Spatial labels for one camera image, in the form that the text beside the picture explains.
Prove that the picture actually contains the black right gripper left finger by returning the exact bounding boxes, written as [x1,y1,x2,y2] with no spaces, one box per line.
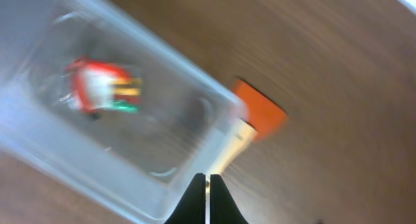
[165,173,206,224]

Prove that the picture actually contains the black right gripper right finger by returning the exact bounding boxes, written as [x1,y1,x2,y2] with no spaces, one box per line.
[210,175,248,224]

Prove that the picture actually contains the orange scraper with wooden handle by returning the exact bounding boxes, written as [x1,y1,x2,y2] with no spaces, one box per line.
[207,78,289,175]

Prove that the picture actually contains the clear pack of coloured bits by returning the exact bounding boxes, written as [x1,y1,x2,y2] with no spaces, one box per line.
[60,63,144,114]

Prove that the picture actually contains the clear plastic storage box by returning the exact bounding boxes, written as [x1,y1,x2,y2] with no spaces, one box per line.
[1,0,247,223]

